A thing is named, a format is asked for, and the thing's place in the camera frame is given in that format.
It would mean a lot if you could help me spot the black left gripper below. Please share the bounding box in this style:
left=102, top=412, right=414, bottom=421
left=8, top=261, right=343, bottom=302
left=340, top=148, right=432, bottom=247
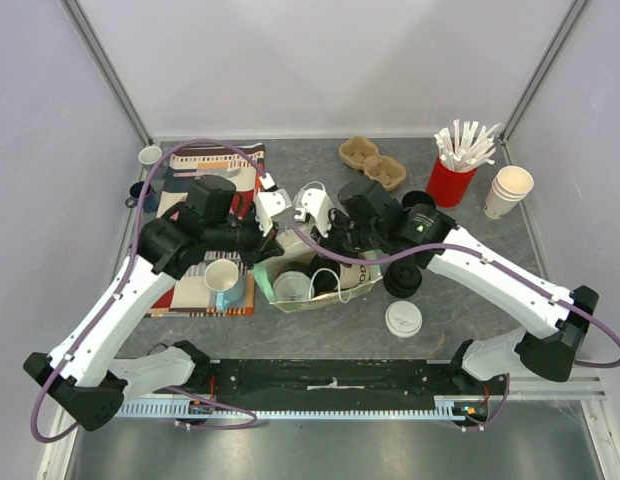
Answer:
left=206, top=204, right=285, bottom=271

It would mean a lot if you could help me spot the black plastic cup lid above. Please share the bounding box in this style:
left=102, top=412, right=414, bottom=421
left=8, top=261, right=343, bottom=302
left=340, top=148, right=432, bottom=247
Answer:
left=309, top=255, right=340, bottom=295

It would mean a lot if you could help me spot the white plastic cup lid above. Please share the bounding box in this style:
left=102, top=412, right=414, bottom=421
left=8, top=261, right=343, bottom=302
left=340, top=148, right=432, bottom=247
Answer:
left=272, top=271, right=314, bottom=302

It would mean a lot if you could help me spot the green patterned paper bag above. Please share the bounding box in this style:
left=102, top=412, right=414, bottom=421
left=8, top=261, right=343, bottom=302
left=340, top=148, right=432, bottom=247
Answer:
left=252, top=180, right=386, bottom=314

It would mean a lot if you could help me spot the brown pulp carrier stack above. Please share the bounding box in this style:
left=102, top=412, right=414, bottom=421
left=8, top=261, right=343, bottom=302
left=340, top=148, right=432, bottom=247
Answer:
left=338, top=136, right=407, bottom=191

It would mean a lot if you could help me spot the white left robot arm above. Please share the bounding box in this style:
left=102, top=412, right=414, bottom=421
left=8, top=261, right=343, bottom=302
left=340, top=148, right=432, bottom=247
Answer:
left=23, top=175, right=291, bottom=431

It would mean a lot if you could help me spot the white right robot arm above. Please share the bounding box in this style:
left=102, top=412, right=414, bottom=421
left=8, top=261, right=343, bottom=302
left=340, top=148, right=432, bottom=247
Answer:
left=313, top=177, right=598, bottom=394

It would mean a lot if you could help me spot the light blue ceramic mug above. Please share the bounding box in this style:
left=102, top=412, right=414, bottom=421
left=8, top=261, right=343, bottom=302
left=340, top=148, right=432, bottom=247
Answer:
left=204, top=259, right=245, bottom=312

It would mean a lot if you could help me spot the black plastic lid stack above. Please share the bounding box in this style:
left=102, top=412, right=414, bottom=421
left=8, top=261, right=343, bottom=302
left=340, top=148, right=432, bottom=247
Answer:
left=383, top=261, right=422, bottom=299

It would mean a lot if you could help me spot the colourful patterned placemat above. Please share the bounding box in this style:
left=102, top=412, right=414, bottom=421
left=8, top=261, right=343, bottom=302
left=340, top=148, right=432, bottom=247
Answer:
left=147, top=146, right=261, bottom=318

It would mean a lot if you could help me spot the red ribbed paper cup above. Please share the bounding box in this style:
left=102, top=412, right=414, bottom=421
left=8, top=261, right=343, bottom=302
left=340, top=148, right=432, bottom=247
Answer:
left=425, top=155, right=477, bottom=208

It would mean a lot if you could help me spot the white lid stack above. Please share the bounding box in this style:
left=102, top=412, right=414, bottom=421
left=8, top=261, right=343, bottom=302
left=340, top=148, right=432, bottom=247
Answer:
left=384, top=300, right=423, bottom=338

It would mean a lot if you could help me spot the grey ceramic mug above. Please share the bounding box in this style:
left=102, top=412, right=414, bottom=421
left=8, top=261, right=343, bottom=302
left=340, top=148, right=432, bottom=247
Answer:
left=137, top=145, right=163, bottom=169

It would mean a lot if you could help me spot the white wrapped straws bundle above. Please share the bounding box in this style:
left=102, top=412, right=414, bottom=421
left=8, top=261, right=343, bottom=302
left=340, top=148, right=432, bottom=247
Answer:
left=433, top=119, right=501, bottom=173

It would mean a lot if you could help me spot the white paper cup stack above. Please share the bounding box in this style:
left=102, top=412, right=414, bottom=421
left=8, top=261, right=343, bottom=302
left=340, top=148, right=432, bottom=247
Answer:
left=483, top=165, right=534, bottom=219

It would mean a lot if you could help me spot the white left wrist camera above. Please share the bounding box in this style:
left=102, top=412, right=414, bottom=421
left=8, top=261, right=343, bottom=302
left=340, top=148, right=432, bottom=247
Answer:
left=254, top=174, right=292, bottom=237

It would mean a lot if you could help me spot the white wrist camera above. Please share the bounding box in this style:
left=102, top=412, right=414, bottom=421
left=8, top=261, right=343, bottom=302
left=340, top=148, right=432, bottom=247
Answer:
left=254, top=174, right=292, bottom=237
left=293, top=186, right=334, bottom=238

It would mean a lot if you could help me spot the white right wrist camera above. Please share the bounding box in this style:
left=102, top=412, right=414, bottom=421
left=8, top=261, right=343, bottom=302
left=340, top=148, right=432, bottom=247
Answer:
left=293, top=186, right=334, bottom=238

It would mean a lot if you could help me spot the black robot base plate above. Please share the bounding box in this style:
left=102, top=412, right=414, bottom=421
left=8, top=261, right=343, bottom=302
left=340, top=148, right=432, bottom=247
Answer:
left=181, top=359, right=505, bottom=412

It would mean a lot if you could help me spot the white slotted cable duct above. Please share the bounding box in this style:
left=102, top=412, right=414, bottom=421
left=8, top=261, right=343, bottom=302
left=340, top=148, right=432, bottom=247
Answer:
left=114, top=397, right=491, bottom=419

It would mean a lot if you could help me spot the aluminium frame post left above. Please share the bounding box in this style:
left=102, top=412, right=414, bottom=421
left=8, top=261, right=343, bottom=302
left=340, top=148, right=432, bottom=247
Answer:
left=59, top=0, right=153, bottom=146

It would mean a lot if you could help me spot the aluminium frame post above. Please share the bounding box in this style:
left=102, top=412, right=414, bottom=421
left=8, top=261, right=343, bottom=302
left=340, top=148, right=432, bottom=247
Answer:
left=499, top=0, right=591, bottom=146
left=59, top=0, right=153, bottom=146

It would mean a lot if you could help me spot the aluminium frame post right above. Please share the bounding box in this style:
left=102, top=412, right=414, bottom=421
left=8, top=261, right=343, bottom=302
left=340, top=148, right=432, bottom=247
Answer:
left=499, top=0, right=591, bottom=146

